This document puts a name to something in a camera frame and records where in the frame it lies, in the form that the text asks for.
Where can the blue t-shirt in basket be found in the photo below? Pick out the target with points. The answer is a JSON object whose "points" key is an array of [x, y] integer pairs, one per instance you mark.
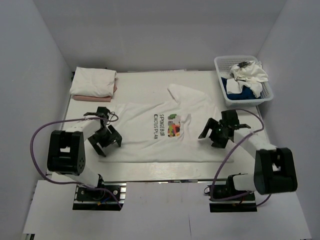
{"points": [[246, 93]]}

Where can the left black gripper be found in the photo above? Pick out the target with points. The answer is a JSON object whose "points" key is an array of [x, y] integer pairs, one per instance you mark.
{"points": [[114, 134]]}

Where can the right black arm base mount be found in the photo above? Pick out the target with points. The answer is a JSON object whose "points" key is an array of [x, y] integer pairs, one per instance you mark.
{"points": [[234, 194]]}

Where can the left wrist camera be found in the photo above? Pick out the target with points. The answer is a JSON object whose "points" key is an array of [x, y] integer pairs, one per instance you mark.
{"points": [[102, 113]]}

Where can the crumpled white t-shirt in basket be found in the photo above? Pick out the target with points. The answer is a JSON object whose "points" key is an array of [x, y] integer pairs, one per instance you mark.
{"points": [[249, 74]]}

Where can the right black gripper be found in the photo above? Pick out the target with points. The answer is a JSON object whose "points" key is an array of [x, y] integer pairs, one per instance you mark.
{"points": [[213, 125]]}

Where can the folded white t-shirt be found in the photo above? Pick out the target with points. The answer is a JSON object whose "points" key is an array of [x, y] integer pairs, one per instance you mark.
{"points": [[93, 82]]}

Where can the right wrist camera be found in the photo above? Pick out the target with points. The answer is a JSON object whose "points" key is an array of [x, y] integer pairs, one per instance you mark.
{"points": [[229, 119]]}

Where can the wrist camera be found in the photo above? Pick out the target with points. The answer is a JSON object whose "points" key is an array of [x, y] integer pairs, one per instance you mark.
{"points": [[102, 113], [229, 119]]}

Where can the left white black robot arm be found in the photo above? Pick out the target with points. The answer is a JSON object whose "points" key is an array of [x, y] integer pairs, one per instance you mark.
{"points": [[67, 155]]}

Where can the white cartoon print t-shirt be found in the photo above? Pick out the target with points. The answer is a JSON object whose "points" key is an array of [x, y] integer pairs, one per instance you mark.
{"points": [[167, 131]]}

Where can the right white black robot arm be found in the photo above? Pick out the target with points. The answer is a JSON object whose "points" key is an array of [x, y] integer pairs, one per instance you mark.
{"points": [[274, 168]]}

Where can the folded pink t-shirt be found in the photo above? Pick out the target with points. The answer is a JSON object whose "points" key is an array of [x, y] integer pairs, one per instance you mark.
{"points": [[106, 99]]}

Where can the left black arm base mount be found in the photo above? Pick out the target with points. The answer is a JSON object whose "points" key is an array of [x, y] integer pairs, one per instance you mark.
{"points": [[98, 200]]}

